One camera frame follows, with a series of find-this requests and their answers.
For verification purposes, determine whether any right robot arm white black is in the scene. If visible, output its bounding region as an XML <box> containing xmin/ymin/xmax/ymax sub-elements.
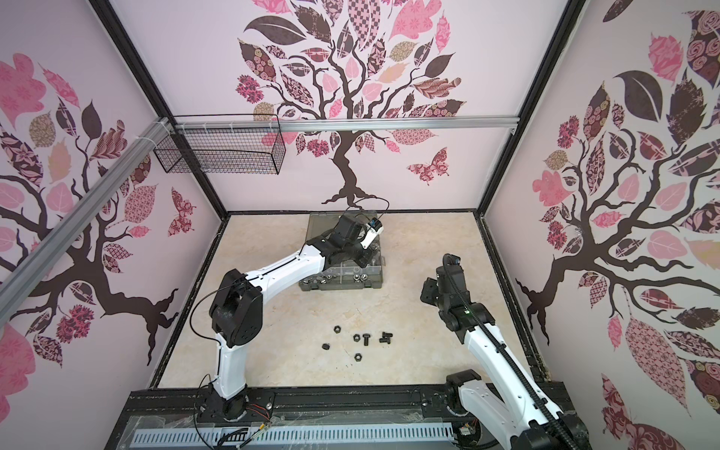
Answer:
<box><xmin>420</xmin><ymin>253</ymin><xmax>591</xmax><ymax>449</ymax></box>

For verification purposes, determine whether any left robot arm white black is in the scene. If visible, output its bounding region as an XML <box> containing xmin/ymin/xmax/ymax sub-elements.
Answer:
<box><xmin>209</xmin><ymin>215</ymin><xmax>384</xmax><ymax>401</ymax></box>

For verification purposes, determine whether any black socket screw pair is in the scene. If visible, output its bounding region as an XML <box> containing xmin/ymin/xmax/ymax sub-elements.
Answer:
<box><xmin>379</xmin><ymin>332</ymin><xmax>393</xmax><ymax>344</ymax></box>

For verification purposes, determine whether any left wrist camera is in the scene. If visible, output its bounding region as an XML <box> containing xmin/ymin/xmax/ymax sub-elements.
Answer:
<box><xmin>361</xmin><ymin>217</ymin><xmax>384</xmax><ymax>249</ymax></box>

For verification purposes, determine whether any aluminium rail back wall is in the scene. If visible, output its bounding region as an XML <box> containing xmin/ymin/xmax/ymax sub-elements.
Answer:
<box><xmin>174</xmin><ymin>115</ymin><xmax>519</xmax><ymax>132</ymax></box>

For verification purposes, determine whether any aluminium rail wall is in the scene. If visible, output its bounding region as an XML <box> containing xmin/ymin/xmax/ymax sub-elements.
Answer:
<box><xmin>1</xmin><ymin>117</ymin><xmax>172</xmax><ymax>324</ymax></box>
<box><xmin>174</xmin><ymin>115</ymin><xmax>519</xmax><ymax>132</ymax></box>

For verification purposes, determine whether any black corrugated cable conduit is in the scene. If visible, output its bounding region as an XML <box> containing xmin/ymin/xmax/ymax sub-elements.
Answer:
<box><xmin>442</xmin><ymin>254</ymin><xmax>581</xmax><ymax>450</ymax></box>

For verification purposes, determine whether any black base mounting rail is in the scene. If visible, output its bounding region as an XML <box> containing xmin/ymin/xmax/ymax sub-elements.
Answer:
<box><xmin>120</xmin><ymin>384</ymin><xmax>465</xmax><ymax>426</ymax></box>

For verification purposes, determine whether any black wire mesh basket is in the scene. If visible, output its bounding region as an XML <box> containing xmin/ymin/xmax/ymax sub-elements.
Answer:
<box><xmin>154</xmin><ymin>112</ymin><xmax>286</xmax><ymax>176</ymax></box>

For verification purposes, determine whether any white slotted cable duct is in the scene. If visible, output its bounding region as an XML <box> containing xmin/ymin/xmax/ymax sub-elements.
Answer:
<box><xmin>129</xmin><ymin>423</ymin><xmax>455</xmax><ymax>449</ymax></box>

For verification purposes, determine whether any aluminium rail left wall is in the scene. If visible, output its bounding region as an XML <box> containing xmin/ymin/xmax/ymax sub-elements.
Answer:
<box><xmin>1</xmin><ymin>117</ymin><xmax>172</xmax><ymax>324</ymax></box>

